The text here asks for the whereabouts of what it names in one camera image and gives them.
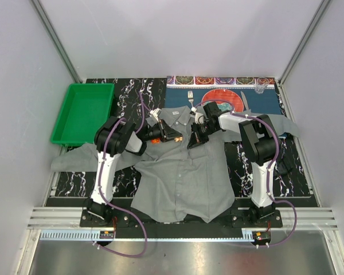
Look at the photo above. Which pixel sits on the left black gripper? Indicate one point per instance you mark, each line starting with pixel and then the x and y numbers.
pixel 166 133

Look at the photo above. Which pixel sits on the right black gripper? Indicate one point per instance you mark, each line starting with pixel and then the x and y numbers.
pixel 194 141

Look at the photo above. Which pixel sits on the grey button shirt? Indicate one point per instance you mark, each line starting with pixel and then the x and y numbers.
pixel 175 181

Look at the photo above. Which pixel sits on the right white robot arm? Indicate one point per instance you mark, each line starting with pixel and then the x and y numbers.
pixel 260 144

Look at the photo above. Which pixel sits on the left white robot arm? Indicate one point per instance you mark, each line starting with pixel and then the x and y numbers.
pixel 113 138

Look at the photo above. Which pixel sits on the near black brooch stand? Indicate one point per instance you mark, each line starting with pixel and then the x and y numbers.
pixel 284 167

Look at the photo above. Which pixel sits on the blue patterned placemat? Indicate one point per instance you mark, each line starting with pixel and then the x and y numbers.
pixel 257 94

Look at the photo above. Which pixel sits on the silver fork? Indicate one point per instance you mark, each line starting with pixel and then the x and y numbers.
pixel 190 97

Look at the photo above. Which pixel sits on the red and teal plate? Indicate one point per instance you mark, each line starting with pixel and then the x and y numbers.
pixel 225 99

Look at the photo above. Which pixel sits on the silver knife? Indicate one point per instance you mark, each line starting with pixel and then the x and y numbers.
pixel 244 99

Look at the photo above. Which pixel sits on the green plastic bin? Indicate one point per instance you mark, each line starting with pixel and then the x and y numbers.
pixel 86 107

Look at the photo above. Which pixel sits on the clear drinking glass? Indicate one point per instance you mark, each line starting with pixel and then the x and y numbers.
pixel 261 84

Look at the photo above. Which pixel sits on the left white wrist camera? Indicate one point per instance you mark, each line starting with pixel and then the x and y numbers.
pixel 155 114

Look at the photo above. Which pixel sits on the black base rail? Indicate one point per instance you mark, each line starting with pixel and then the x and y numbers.
pixel 233 217

